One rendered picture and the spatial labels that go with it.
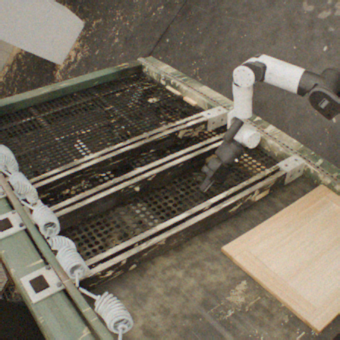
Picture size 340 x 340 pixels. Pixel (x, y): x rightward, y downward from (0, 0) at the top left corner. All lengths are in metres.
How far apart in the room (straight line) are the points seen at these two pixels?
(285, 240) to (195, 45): 2.44
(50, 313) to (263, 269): 0.67
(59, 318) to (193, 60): 2.77
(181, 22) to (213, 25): 0.38
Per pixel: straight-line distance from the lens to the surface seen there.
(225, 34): 3.48
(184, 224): 1.40
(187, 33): 3.76
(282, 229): 1.52
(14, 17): 4.78
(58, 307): 1.18
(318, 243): 1.51
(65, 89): 2.35
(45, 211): 1.28
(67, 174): 1.63
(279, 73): 1.37
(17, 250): 1.35
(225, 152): 1.54
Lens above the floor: 2.54
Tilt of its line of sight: 53 degrees down
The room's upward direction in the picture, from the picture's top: 74 degrees counter-clockwise
